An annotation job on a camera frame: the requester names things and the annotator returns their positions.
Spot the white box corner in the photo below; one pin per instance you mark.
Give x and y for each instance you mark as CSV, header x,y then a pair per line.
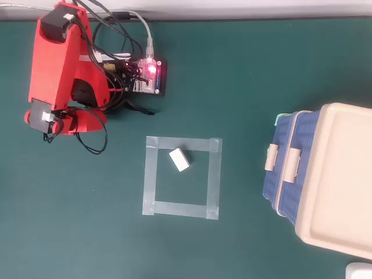
x,y
360,271

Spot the white cube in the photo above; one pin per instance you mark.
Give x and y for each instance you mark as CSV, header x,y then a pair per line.
x,y
179,160

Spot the beige plastic drawer cabinet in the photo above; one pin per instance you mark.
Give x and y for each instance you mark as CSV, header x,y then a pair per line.
x,y
343,174

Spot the white zip tie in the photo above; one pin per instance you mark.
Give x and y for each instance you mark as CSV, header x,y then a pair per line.
x,y
120,55

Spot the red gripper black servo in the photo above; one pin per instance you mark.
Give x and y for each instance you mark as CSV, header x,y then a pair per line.
x,y
42,116

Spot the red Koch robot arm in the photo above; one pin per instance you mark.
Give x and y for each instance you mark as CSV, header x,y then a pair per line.
x,y
52,64

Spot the controller board on black plate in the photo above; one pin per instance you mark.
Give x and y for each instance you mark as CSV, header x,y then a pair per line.
x,y
151,75

